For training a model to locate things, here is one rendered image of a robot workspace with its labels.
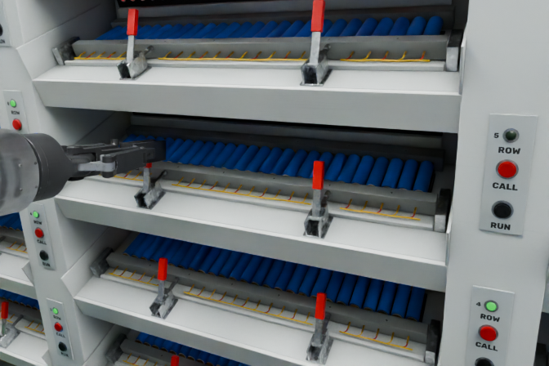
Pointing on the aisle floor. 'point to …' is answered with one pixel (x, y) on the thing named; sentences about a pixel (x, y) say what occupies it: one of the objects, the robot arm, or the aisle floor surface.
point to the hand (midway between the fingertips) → (143, 151)
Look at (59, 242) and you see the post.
